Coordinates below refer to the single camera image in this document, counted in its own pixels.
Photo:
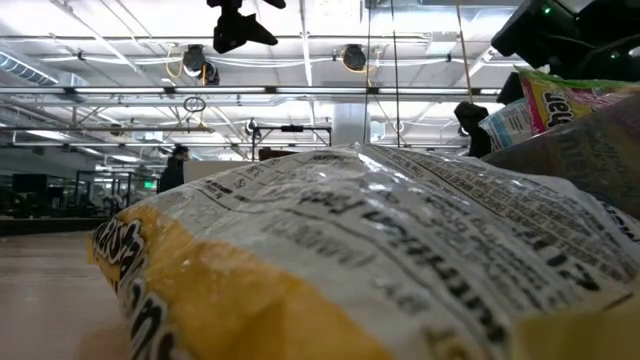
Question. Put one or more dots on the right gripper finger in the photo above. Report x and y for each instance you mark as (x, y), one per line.
(510, 90)
(472, 117)

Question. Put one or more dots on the brown plastic tray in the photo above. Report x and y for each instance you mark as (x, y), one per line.
(600, 170)

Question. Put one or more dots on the yellow white ramen packet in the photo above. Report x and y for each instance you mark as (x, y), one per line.
(350, 240)

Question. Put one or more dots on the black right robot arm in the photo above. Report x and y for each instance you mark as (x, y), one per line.
(530, 30)

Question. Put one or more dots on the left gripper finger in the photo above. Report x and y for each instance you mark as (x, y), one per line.
(252, 32)
(224, 39)

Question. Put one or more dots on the long ceiling light bar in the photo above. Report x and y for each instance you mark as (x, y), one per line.
(225, 91)

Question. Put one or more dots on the black metal workstation frame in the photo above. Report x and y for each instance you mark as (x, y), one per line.
(292, 128)

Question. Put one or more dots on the lime shrimp ramen packet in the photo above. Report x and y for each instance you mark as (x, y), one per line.
(575, 105)

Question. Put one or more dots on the white column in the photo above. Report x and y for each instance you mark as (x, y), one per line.
(350, 125)

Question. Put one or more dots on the yellow blue ramen packet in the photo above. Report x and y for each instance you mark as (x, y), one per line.
(510, 127)

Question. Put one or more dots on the person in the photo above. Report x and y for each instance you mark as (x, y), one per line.
(172, 175)

